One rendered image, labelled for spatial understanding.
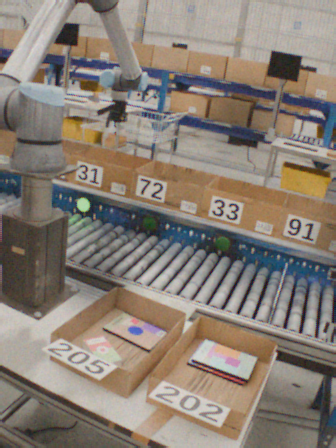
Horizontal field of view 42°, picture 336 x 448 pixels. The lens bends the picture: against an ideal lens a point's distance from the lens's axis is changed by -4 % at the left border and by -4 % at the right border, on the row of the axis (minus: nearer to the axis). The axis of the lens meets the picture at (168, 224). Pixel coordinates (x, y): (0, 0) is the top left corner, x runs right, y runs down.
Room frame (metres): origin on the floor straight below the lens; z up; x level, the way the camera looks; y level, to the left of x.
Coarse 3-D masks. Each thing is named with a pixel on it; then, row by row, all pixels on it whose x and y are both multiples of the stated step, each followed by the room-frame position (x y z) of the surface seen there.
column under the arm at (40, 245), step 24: (24, 240) 1.33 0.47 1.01; (48, 240) 1.36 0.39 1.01; (24, 264) 1.33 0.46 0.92; (48, 264) 1.37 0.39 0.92; (0, 288) 1.39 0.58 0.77; (24, 288) 1.33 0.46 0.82; (48, 288) 1.37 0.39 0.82; (72, 288) 1.49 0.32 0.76; (24, 312) 1.28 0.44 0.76; (48, 312) 1.31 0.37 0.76
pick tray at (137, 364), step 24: (120, 288) 1.41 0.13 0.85; (96, 312) 1.30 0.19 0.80; (120, 312) 1.39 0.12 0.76; (144, 312) 1.37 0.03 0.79; (168, 312) 1.34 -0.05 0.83; (72, 336) 1.18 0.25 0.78; (96, 336) 1.22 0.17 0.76; (168, 336) 1.18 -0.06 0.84; (144, 360) 1.04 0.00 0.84; (120, 384) 0.97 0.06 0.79
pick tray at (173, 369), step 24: (192, 336) 1.27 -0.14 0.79; (216, 336) 1.29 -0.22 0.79; (240, 336) 1.26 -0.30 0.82; (168, 360) 1.09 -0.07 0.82; (264, 360) 1.22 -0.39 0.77; (192, 384) 1.06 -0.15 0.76; (216, 384) 1.07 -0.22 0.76; (168, 408) 0.94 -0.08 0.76; (240, 408) 0.98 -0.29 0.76; (216, 432) 0.88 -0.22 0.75; (240, 432) 0.88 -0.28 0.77
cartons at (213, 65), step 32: (0, 32) 8.04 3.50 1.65; (0, 64) 8.16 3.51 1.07; (160, 64) 7.10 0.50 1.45; (192, 64) 6.96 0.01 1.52; (224, 64) 6.80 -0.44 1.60; (256, 64) 6.68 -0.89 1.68; (192, 96) 6.68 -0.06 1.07; (320, 96) 6.37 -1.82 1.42; (256, 128) 6.38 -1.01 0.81; (288, 128) 6.24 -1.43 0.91
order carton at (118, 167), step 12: (72, 156) 2.39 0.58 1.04; (84, 156) 2.55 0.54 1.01; (96, 156) 2.67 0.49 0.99; (108, 156) 2.64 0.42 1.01; (120, 156) 2.62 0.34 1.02; (132, 156) 2.60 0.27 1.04; (108, 168) 2.32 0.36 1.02; (120, 168) 2.30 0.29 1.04; (132, 168) 2.59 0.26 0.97; (72, 180) 2.39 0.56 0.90; (108, 180) 2.32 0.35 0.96; (120, 180) 2.30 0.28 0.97; (132, 180) 2.28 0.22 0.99; (108, 192) 2.32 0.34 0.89
